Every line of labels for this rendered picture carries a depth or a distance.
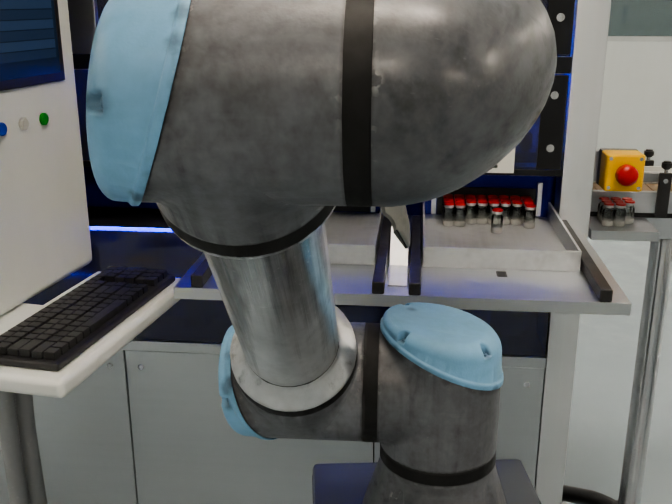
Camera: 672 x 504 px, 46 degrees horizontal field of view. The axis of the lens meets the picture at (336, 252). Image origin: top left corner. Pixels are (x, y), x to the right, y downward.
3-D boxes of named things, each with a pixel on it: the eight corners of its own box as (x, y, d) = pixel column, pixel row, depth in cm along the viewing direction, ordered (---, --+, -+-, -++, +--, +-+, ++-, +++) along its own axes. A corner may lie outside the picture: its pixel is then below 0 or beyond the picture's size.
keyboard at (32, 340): (108, 275, 154) (107, 263, 153) (176, 280, 151) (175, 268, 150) (-28, 362, 117) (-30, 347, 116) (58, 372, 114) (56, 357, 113)
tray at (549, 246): (422, 215, 168) (422, 198, 166) (548, 218, 165) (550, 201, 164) (422, 266, 135) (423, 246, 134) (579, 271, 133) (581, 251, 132)
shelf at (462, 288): (239, 219, 172) (239, 210, 171) (572, 228, 165) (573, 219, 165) (173, 298, 126) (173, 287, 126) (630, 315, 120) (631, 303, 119)
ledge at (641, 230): (577, 221, 171) (578, 212, 170) (640, 222, 169) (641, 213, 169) (590, 239, 157) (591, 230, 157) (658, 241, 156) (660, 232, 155)
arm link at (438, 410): (506, 477, 74) (515, 343, 70) (361, 471, 75) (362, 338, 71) (491, 413, 86) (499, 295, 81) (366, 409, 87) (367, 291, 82)
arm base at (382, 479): (525, 572, 76) (533, 482, 73) (367, 576, 76) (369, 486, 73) (489, 481, 91) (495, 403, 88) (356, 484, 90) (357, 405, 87)
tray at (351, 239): (262, 211, 171) (261, 195, 170) (384, 214, 168) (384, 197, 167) (225, 260, 139) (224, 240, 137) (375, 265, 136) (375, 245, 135)
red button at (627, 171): (612, 182, 154) (614, 162, 153) (633, 183, 153) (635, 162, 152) (616, 187, 150) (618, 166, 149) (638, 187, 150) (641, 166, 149)
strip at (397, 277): (390, 258, 139) (391, 226, 138) (407, 259, 139) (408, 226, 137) (387, 286, 126) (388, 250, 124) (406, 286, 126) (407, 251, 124)
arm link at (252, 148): (377, 458, 81) (369, 111, 34) (231, 452, 82) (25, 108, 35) (380, 348, 87) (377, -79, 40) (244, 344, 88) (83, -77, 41)
